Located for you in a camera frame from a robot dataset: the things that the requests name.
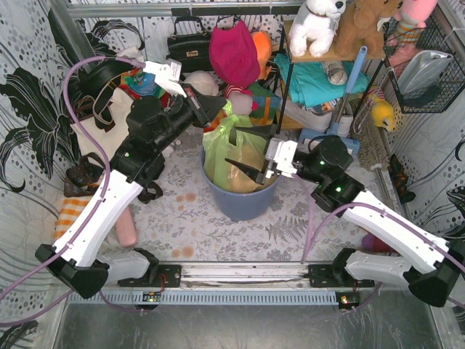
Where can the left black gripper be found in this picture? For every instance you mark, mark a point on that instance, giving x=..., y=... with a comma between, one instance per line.
x=198, y=109

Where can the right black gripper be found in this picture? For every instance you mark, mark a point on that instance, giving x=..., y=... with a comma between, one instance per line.
x=265, y=171

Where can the green plastic trash bag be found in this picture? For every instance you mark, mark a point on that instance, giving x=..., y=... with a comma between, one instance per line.
x=225, y=142

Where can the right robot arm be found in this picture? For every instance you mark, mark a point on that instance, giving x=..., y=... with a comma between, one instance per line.
x=429, y=266

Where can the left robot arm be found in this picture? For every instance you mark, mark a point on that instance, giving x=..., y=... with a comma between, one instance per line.
x=74, y=258

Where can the rainbow striped bag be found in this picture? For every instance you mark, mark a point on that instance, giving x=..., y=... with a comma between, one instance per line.
x=268, y=104

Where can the magenta fabric bag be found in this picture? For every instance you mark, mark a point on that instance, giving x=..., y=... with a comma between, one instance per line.
x=233, y=55

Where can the blue-grey trash bin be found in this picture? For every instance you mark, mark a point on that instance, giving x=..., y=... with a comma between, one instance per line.
x=241, y=206

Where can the brown patterned bag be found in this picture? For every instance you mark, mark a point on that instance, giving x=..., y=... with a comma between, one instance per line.
x=83, y=180

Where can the cream plush lamb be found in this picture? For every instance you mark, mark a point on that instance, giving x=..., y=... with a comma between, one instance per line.
x=203, y=82

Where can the red cloth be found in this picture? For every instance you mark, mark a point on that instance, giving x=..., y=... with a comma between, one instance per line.
x=166, y=100

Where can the white folded bedding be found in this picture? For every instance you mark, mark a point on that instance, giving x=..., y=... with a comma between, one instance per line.
x=295, y=117

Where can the black leather handbag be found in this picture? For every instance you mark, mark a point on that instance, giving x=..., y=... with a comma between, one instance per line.
x=191, y=50

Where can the colourful printed cloth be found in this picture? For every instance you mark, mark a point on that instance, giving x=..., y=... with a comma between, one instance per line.
x=137, y=84

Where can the blue floor mop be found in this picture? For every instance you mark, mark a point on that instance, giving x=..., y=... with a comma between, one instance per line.
x=352, y=145

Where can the teal folded cloth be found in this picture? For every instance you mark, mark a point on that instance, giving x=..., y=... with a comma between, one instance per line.
x=310, y=86

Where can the orange plush toy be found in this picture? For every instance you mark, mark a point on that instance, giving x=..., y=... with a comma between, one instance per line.
x=263, y=46

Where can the yellow plush duck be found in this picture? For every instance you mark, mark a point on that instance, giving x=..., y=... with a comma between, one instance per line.
x=382, y=112

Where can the white husky plush dog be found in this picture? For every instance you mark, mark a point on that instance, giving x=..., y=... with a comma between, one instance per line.
x=314, y=27

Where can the pink soft toy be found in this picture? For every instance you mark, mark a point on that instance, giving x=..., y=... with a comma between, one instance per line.
x=126, y=231

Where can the brown teddy bear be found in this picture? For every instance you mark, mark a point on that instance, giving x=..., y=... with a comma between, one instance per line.
x=361, y=23

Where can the orange checkered cloth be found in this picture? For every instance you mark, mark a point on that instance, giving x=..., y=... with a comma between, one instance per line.
x=70, y=210

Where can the silver foil pouch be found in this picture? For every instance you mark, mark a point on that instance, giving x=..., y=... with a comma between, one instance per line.
x=423, y=70

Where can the pink plush toy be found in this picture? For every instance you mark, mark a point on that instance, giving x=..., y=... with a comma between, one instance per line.
x=413, y=14

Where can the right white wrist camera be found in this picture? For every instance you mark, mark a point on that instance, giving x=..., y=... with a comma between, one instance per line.
x=280, y=156

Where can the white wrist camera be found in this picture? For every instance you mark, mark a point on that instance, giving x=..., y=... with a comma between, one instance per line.
x=280, y=156
x=166, y=76

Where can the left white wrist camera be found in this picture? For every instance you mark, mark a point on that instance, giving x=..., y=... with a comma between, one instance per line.
x=166, y=76

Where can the metal base rail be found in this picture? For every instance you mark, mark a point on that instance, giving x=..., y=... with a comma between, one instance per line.
x=245, y=276

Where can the black wire basket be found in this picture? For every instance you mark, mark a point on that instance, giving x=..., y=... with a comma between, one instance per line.
x=399, y=51

